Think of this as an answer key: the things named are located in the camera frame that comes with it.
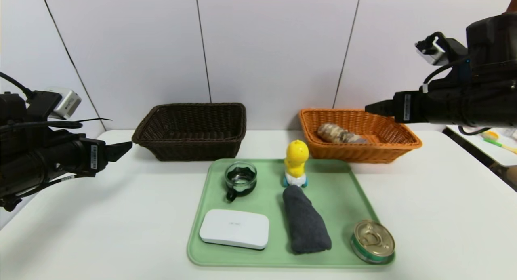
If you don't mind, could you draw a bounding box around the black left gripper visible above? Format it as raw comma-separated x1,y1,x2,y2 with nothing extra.
58,137,133,177

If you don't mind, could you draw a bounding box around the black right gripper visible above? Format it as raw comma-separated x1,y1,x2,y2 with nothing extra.
364,86,449,123

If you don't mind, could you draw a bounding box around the brown striped bread roll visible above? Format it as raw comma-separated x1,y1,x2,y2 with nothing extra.
317,123,368,144

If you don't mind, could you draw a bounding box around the green labelled cat food can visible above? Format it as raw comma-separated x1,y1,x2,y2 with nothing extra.
351,220,395,265

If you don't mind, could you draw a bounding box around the orange wicker basket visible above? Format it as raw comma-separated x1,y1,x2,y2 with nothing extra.
299,108,423,164

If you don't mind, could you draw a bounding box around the dark brown wicker basket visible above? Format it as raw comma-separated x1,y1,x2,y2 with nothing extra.
132,103,247,162

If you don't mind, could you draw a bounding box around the yellow duck toy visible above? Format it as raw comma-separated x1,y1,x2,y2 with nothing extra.
282,140,309,188

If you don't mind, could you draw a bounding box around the yellow and green toothbrush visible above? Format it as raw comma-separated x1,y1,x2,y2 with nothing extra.
483,131,517,154

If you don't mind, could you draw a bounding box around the white side table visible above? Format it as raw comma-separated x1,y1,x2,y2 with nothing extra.
446,126,517,168

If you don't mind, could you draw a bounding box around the glass cup with black holder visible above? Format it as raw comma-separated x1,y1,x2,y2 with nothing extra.
225,161,258,202

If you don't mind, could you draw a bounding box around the dark grey rolled towel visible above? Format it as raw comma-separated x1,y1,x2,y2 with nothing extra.
282,185,332,255

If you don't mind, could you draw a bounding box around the white rectangular box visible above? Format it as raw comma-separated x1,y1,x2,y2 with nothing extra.
199,209,270,250

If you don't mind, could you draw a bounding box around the light green plastic tray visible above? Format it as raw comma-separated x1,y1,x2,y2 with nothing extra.
187,158,395,267

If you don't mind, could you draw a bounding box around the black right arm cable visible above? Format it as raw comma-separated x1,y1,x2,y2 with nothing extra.
422,56,491,136

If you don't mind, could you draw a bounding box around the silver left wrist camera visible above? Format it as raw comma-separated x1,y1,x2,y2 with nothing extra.
46,87,82,120

